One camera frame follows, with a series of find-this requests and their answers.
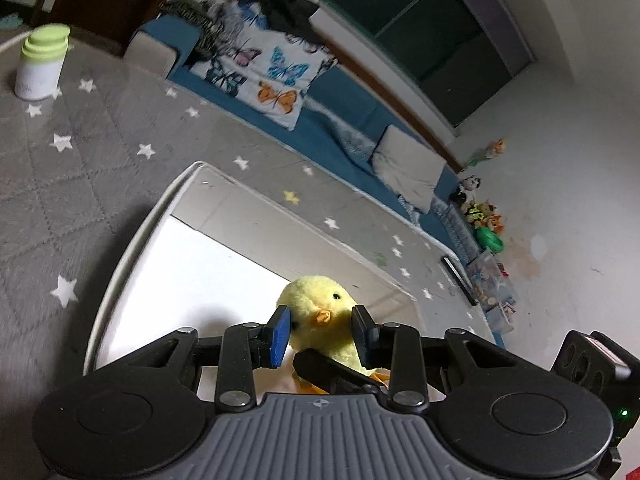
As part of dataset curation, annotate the yellow plush chick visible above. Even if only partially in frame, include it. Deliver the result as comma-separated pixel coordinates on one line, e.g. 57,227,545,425
278,275,390,386

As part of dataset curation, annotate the white cardboard box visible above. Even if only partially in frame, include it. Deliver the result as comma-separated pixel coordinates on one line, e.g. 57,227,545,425
84,162,424,373

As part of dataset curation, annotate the pile of stuffed toys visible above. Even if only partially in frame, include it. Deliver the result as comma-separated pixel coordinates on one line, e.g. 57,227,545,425
449,139,506,254

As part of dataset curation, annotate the grey cushion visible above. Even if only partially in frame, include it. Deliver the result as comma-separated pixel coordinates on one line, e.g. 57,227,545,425
371,125,446,212

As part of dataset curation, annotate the blue sofa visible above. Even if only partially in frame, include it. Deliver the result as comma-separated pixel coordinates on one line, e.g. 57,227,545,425
139,15,480,263

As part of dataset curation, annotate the grey star pattern mat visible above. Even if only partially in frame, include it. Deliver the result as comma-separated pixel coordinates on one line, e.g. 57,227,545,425
1,44,490,479

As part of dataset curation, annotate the butterfly print pillow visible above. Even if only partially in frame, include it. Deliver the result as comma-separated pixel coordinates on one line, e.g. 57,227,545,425
190,0,336,131

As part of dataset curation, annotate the black clothes pile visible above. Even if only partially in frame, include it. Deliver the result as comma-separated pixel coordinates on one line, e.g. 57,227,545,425
221,0,324,44

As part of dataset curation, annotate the dark window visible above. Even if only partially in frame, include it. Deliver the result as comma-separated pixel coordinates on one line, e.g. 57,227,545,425
322,0,533,127

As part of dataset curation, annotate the white jar green lid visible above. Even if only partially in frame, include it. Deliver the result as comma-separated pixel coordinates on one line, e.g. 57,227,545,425
14,24,70,101

